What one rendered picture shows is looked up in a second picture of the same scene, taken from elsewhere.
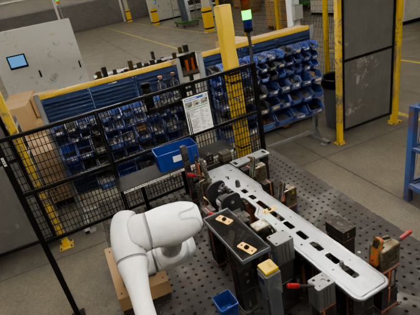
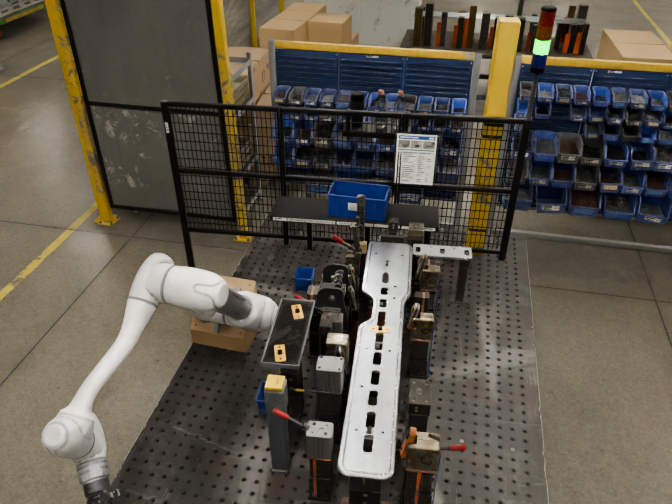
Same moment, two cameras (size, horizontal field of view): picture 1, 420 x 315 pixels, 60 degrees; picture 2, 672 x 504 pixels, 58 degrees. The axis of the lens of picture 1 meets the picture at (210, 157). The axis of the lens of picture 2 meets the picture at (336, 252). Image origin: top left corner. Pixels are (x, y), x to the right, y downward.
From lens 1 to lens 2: 1.18 m
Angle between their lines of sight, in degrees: 27
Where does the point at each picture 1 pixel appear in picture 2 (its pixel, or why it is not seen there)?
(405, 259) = (500, 483)
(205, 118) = (423, 169)
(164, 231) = (175, 293)
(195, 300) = (256, 375)
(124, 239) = (141, 281)
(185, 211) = (203, 285)
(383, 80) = not seen: outside the picture
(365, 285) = (363, 463)
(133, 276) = (129, 316)
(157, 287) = (231, 339)
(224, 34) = (495, 64)
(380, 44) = not seen: outside the picture
